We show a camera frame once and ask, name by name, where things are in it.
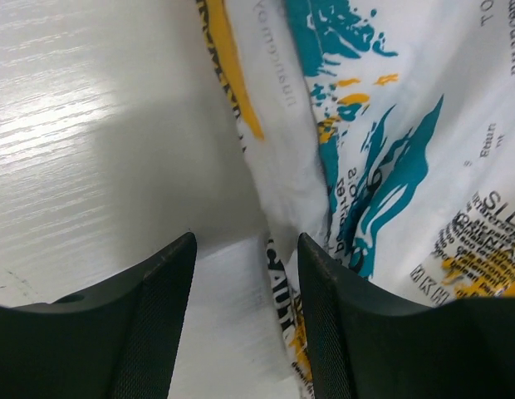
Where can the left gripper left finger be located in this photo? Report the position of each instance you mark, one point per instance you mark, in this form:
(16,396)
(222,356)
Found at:
(116,339)

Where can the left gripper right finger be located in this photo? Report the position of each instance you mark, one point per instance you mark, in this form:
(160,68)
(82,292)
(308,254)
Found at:
(364,342)

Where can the patterned white yellow teal shorts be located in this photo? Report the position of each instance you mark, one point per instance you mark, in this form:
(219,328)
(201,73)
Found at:
(384,130)

